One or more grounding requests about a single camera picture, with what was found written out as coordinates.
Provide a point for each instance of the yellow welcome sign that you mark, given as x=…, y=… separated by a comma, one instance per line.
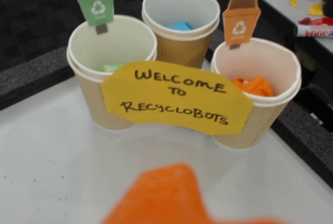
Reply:
x=177, y=96

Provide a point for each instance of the blue paper ball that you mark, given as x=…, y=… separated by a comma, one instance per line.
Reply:
x=182, y=25

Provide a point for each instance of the green paper ball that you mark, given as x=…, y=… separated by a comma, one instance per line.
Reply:
x=112, y=67

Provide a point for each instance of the green recycling bin label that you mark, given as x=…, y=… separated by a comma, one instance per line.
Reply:
x=96, y=5

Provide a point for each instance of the orange paper ball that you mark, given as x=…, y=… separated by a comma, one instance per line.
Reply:
x=255, y=86

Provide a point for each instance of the orange recycling bin label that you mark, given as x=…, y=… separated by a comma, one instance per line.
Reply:
x=240, y=24

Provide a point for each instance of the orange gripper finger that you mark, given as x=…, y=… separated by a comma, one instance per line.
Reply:
x=166, y=198

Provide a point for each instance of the paper cup with orange label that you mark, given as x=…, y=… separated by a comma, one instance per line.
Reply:
x=260, y=130

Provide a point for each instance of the small yellow paper scrap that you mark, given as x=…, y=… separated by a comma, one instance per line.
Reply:
x=293, y=1

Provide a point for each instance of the paper cup with blue label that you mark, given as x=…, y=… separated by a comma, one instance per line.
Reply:
x=179, y=50

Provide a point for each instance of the short black foam strip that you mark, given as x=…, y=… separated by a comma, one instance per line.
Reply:
x=31, y=76

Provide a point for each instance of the paper cup with green label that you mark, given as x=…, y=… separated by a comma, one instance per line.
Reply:
x=91, y=94

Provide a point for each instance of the red candy wrapper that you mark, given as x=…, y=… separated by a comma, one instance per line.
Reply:
x=317, y=21

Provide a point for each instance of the large yellow paper scrap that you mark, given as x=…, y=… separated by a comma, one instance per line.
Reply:
x=316, y=8

